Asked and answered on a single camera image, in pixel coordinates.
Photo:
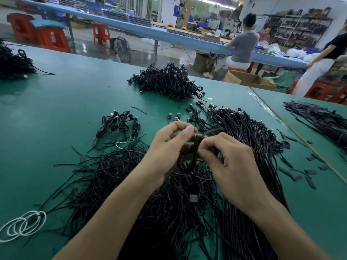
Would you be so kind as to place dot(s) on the person's right hand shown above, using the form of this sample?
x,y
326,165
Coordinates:
x,y
236,170

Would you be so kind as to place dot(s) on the person's left hand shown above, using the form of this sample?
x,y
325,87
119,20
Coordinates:
x,y
165,151

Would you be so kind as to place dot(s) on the person's left forearm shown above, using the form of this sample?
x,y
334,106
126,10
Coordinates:
x,y
106,222

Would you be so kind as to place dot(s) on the scattered dark tie pieces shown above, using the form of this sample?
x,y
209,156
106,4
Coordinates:
x,y
310,181

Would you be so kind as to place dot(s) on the open cardboard box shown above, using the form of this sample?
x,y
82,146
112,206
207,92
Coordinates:
x,y
249,79

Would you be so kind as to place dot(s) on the small cardboard box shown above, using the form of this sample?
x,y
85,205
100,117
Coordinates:
x,y
204,62

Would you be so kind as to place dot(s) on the green bag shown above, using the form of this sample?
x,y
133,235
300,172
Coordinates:
x,y
284,79

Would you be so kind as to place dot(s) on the grey floor fan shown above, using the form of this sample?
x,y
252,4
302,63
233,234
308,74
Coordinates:
x,y
121,49

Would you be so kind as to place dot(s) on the red plastic stool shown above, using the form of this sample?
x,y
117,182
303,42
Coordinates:
x,y
20,27
321,90
101,33

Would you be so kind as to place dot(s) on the long blue workbench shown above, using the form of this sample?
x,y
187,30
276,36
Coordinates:
x,y
157,32

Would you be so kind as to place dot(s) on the pile of white bags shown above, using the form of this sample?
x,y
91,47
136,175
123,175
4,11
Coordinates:
x,y
295,52

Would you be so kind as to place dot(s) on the white pillar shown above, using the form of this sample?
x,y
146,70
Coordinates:
x,y
168,9

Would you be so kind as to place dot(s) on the metal storage shelf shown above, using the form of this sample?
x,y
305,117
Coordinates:
x,y
301,24

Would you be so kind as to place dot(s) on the red stool with blue seat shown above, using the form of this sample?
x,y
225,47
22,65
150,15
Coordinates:
x,y
51,36

